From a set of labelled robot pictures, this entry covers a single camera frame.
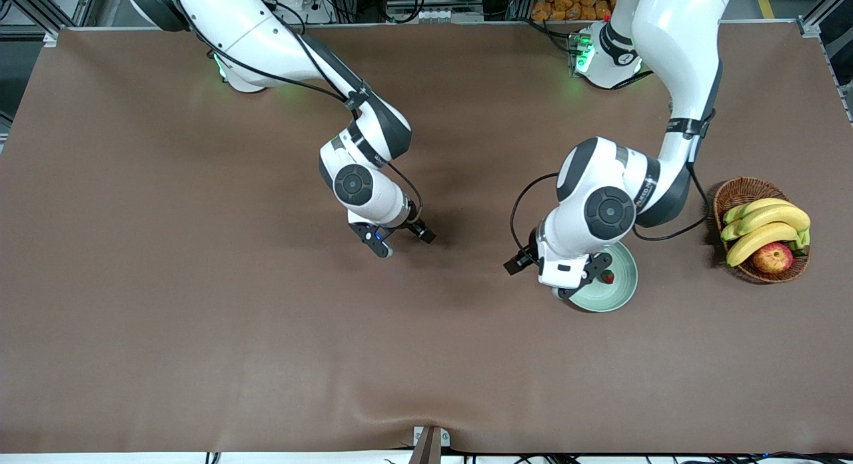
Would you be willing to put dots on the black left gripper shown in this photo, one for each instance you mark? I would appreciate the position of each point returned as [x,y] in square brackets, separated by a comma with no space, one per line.
[523,258]

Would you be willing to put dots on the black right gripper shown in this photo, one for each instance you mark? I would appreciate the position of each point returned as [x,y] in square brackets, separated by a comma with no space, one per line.
[414,226]

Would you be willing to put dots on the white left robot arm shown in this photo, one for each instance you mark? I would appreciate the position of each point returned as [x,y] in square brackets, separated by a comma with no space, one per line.
[673,37]

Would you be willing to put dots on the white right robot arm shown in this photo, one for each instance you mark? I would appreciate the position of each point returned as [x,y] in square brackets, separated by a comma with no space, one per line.
[233,24]

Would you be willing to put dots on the mint green round plate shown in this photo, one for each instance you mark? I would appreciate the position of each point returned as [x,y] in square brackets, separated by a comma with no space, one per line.
[620,294]

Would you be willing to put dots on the brown table mat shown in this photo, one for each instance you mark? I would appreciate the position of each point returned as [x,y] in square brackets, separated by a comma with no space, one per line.
[333,330]

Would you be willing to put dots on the brown upright pole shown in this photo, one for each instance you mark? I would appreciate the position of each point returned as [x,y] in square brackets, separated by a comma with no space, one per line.
[428,450]

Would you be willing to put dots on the yellow banana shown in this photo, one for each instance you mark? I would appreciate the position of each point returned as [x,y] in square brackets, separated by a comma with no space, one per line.
[766,202]
[732,215]
[780,217]
[760,238]
[728,232]

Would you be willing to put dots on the brown wicker basket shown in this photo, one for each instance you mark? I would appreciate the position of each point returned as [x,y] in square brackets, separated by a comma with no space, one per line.
[733,192]

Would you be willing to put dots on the red yellow apple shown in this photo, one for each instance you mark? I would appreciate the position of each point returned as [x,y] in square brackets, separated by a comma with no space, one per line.
[773,258]

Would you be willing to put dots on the white power strip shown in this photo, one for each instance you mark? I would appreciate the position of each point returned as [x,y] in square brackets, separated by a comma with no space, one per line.
[303,4]

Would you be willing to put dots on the bag of orange bread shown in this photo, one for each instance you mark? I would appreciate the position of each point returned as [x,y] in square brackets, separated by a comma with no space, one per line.
[566,4]

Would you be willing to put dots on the metal clamp bracket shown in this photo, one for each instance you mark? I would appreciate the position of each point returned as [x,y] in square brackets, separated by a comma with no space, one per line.
[445,437]

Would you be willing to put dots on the aluminium frame strut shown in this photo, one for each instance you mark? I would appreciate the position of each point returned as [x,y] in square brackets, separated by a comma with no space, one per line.
[50,37]
[810,25]

